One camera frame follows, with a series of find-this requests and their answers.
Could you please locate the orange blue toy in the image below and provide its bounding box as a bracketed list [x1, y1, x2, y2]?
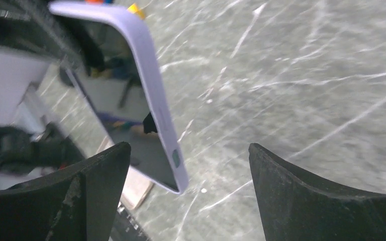
[85, 0, 114, 4]

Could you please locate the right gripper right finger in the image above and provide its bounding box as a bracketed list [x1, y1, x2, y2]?
[249, 143, 386, 240]

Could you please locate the black base frame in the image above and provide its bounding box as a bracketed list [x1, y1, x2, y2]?
[109, 202, 151, 241]

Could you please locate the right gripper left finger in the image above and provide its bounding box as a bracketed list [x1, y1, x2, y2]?
[0, 142, 131, 240]

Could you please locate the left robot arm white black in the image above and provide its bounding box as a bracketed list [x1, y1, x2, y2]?
[0, 1, 88, 194]

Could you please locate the white phone case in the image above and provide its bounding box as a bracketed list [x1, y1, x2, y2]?
[96, 136, 155, 211]

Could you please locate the small yellow cube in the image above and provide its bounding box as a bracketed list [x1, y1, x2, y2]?
[127, 4, 146, 20]

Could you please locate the phone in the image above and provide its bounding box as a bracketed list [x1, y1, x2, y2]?
[48, 1, 188, 194]

